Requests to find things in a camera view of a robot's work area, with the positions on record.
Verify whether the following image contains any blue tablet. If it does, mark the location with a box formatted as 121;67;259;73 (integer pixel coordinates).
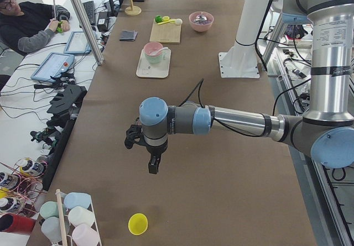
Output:
30;52;75;82
64;31;91;55

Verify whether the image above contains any cream rabbit tray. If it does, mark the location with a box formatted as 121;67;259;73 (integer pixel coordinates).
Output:
136;49;171;78

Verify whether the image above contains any grey folded cloth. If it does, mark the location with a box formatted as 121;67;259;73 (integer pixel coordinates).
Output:
119;30;138;41

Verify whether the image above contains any mint green cup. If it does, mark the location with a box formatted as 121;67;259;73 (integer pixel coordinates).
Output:
39;201;59;219

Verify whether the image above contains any yellow plastic knife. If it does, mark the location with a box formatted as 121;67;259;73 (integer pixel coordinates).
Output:
157;19;176;25

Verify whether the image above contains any light blue cup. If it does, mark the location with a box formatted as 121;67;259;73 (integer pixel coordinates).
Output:
64;192;92;210

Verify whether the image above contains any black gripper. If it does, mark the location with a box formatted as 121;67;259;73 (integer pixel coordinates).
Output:
124;117;168;174

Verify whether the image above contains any yellow plastic cup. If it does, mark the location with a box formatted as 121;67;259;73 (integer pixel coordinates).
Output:
128;213;148;235

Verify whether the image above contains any aluminium frame post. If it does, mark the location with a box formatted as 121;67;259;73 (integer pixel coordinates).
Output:
70;0;104;66

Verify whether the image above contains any large pink bowl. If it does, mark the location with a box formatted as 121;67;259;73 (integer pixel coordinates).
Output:
189;11;214;32

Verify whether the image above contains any seated person in black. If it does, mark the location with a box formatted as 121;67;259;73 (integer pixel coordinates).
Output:
1;0;70;56

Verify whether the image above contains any wooden mug tree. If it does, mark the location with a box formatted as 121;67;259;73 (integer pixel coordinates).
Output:
124;0;142;16

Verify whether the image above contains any metal ice scoop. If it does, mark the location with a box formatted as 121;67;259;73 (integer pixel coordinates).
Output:
193;14;208;24

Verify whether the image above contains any small pink bowl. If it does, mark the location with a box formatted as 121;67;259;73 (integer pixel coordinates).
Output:
143;41;163;55

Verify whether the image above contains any blue tablet far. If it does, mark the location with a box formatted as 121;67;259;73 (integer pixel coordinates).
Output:
64;31;91;55

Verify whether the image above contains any thick lemon half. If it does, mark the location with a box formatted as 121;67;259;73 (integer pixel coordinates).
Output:
162;15;170;22

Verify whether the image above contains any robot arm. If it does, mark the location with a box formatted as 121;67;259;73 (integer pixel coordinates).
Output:
124;0;353;174

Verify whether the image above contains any grey cup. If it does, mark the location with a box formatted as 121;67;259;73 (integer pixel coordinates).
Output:
41;217;62;243

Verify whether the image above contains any white steamed bun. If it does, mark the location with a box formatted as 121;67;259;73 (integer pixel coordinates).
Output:
175;19;183;25

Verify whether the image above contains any pink cup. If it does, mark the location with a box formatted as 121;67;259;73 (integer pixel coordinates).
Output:
72;223;100;246

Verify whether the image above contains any white cup rack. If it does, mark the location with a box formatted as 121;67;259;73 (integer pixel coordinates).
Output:
40;189;102;245

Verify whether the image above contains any black braided cable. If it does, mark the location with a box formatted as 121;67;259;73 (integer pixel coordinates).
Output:
176;77;280;138

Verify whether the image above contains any blue tablet near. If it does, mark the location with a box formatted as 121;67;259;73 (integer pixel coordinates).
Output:
30;52;75;82

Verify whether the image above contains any white ceramic spoon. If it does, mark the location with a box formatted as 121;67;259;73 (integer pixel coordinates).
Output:
149;47;169;56

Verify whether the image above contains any white cup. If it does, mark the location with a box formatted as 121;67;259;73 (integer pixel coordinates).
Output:
67;206;95;227

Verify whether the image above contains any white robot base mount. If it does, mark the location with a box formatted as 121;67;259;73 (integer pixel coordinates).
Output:
218;0;273;78

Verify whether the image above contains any bamboo cutting board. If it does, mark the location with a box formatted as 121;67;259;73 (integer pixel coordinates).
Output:
149;21;182;44

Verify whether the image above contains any black keyboard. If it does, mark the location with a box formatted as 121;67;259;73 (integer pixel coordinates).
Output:
82;1;96;25

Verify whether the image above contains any green lime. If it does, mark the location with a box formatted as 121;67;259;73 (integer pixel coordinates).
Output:
154;15;163;23

